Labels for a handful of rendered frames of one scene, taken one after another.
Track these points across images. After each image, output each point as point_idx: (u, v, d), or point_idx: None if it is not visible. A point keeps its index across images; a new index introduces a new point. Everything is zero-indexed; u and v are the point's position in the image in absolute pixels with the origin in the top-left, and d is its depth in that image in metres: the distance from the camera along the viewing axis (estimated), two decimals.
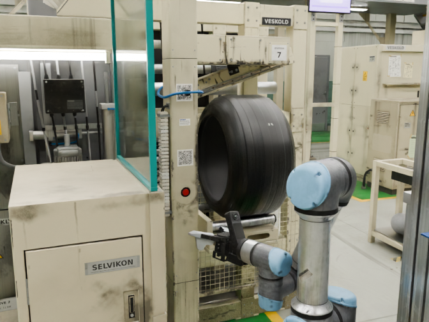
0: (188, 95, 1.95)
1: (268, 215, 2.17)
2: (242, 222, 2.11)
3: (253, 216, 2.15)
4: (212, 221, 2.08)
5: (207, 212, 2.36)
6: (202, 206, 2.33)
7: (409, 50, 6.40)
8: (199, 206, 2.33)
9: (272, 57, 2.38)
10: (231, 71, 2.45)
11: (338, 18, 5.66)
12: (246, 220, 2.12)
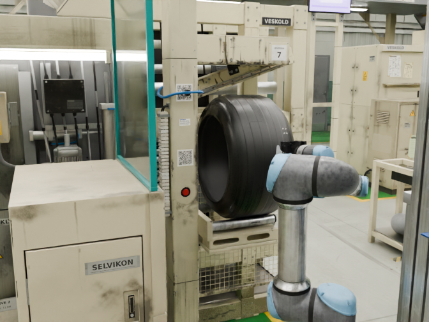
0: (188, 95, 1.95)
1: (269, 222, 2.16)
2: (240, 227, 2.12)
3: (255, 222, 2.13)
4: (214, 225, 2.06)
5: None
6: (202, 213, 2.34)
7: (409, 50, 6.40)
8: None
9: (272, 57, 2.38)
10: (231, 71, 2.45)
11: (338, 18, 5.66)
12: (246, 226, 2.13)
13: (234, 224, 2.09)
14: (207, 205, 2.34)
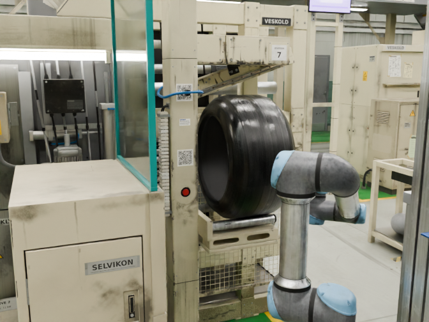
0: (188, 95, 1.95)
1: (267, 214, 2.18)
2: (241, 220, 2.11)
3: (252, 216, 2.16)
4: None
5: None
6: (203, 210, 2.33)
7: (409, 50, 6.40)
8: (200, 211, 2.32)
9: (272, 57, 2.38)
10: (231, 71, 2.45)
11: (338, 18, 5.66)
12: (246, 218, 2.12)
13: (231, 219, 2.12)
14: (206, 204, 2.36)
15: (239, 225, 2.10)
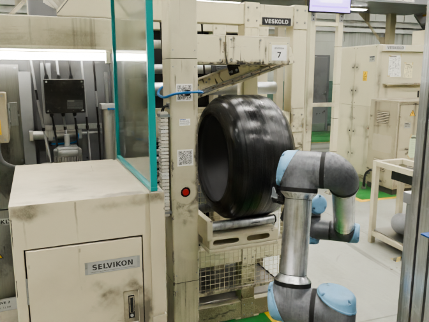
0: (188, 95, 1.95)
1: (269, 222, 2.16)
2: (240, 227, 2.12)
3: (255, 222, 2.13)
4: (214, 225, 2.06)
5: (207, 204, 2.35)
6: None
7: (409, 50, 6.40)
8: None
9: (272, 57, 2.38)
10: (231, 71, 2.45)
11: (338, 18, 5.66)
12: (246, 226, 2.13)
13: (234, 224, 2.09)
14: (208, 211, 2.35)
15: None
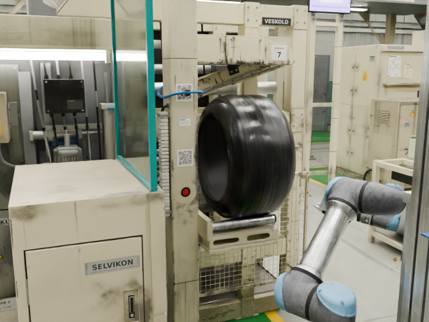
0: (188, 95, 1.95)
1: (269, 221, 2.16)
2: (240, 227, 2.12)
3: (255, 220, 2.13)
4: (214, 224, 2.06)
5: (206, 204, 2.36)
6: None
7: (409, 50, 6.40)
8: None
9: (272, 57, 2.38)
10: (231, 71, 2.45)
11: (338, 18, 5.66)
12: (246, 226, 2.12)
13: (234, 223, 2.09)
14: (208, 211, 2.34)
15: None
